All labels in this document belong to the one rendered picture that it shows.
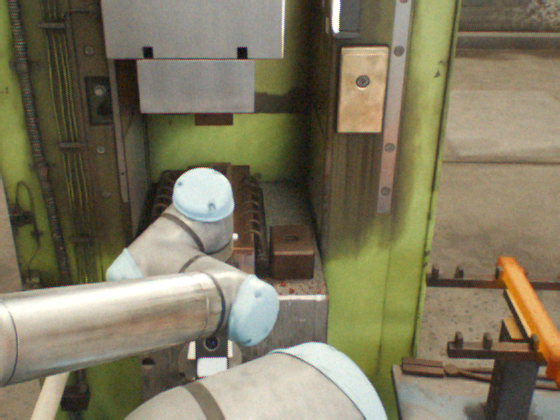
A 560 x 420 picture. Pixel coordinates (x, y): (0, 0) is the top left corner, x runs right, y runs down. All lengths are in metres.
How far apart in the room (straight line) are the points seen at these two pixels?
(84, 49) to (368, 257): 0.74
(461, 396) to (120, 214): 0.79
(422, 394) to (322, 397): 0.89
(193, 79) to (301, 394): 0.76
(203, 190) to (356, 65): 0.57
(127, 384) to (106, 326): 1.11
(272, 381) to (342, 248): 0.98
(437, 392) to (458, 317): 1.52
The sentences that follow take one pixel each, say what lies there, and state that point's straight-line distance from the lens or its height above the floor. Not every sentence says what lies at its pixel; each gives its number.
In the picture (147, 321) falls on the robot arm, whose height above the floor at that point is 1.28.
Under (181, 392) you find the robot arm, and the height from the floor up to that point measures 1.30.
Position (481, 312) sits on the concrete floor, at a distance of 3.01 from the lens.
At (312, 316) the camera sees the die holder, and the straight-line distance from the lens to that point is 1.36.
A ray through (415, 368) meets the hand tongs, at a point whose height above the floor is 0.73.
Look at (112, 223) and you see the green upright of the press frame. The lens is 1.49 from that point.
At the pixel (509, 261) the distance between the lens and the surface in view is 1.38.
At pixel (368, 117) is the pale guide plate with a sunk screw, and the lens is 1.37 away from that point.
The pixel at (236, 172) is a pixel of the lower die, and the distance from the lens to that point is 1.67.
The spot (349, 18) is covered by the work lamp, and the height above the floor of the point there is 1.41.
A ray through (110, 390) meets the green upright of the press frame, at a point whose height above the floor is 0.52.
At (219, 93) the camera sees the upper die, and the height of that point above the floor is 1.31.
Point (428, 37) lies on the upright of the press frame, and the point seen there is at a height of 1.37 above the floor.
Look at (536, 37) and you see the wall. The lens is 7.66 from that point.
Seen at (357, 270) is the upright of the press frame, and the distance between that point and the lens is 1.55.
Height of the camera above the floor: 1.66
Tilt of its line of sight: 27 degrees down
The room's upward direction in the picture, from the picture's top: 1 degrees clockwise
